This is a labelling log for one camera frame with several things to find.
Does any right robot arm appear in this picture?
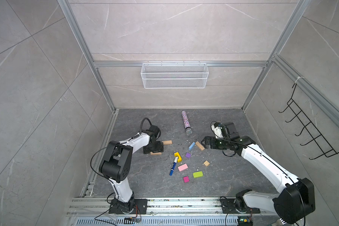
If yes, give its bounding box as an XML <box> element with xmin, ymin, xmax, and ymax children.
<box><xmin>201</xmin><ymin>121</ymin><xmax>315</xmax><ymax>225</ymax></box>

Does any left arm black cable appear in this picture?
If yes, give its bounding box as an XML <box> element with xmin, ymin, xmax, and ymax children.
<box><xmin>89</xmin><ymin>117</ymin><xmax>153</xmax><ymax>181</ymax></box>

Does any black wire hook rack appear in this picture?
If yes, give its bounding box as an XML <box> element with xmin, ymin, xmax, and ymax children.
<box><xmin>278</xmin><ymin>84</ymin><xmax>339</xmax><ymax>160</ymax></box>

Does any glitter sprinkle tube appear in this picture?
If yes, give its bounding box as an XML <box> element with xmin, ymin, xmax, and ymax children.
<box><xmin>181</xmin><ymin>111</ymin><xmax>192</xmax><ymax>136</ymax></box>

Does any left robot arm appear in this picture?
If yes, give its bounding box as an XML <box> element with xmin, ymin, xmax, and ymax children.
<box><xmin>98</xmin><ymin>125</ymin><xmax>163</xmax><ymax>204</ymax></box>

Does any yellow arch block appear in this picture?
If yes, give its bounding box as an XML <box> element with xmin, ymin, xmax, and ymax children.
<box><xmin>174</xmin><ymin>152</ymin><xmax>182</xmax><ymax>163</ymax></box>

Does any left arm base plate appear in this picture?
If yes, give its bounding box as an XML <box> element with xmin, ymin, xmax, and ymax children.
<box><xmin>109</xmin><ymin>199</ymin><xmax>148</xmax><ymax>214</ymax></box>

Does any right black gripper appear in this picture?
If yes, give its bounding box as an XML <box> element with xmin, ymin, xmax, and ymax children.
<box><xmin>201</xmin><ymin>136</ymin><xmax>230</xmax><ymax>149</ymax></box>

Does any white wire mesh basket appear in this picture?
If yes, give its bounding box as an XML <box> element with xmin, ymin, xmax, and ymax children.
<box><xmin>141</xmin><ymin>63</ymin><xmax>209</xmax><ymax>89</ymax></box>

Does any light blue block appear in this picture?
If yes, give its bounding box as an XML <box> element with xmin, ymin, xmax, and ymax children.
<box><xmin>188</xmin><ymin>142</ymin><xmax>195</xmax><ymax>151</ymax></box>

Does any pink block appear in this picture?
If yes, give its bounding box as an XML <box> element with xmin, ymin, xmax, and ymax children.
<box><xmin>178</xmin><ymin>164</ymin><xmax>188</xmax><ymax>172</ymax></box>

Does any green circuit board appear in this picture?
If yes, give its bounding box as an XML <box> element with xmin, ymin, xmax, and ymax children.
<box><xmin>238</xmin><ymin>217</ymin><xmax>253</xmax><ymax>226</ymax></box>

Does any magenta cube block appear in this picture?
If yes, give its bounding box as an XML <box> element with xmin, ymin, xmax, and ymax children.
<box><xmin>183</xmin><ymin>176</ymin><xmax>190</xmax><ymax>183</ymax></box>

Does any lime green block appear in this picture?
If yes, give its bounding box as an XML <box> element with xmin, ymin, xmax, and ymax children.
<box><xmin>193</xmin><ymin>171</ymin><xmax>203</xmax><ymax>179</ymax></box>

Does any blue white marker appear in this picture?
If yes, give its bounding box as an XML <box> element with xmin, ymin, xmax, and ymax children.
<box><xmin>169</xmin><ymin>156</ymin><xmax>179</xmax><ymax>176</ymax></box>

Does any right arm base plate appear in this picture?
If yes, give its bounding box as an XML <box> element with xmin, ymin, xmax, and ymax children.
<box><xmin>219</xmin><ymin>197</ymin><xmax>260</xmax><ymax>214</ymax></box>

